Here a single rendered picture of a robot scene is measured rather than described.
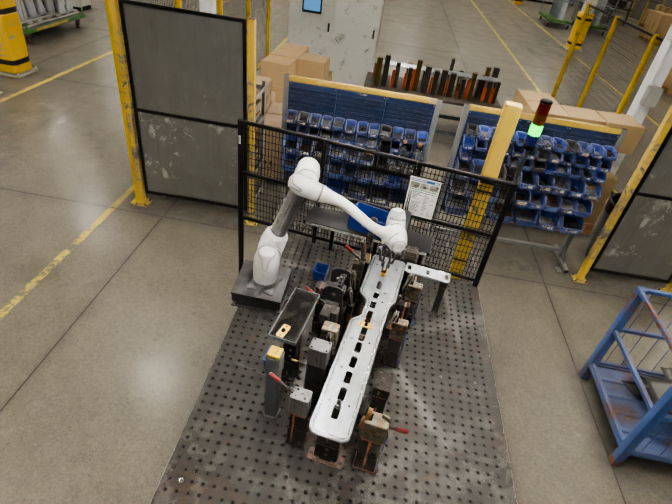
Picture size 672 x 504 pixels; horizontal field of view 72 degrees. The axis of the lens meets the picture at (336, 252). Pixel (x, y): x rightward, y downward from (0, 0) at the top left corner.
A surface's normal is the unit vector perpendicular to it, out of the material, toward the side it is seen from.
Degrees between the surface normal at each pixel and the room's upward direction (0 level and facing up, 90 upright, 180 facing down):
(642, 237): 90
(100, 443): 0
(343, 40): 90
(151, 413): 0
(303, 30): 90
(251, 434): 0
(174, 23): 89
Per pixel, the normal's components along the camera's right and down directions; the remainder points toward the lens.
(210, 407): 0.12, -0.80
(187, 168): -0.14, 0.60
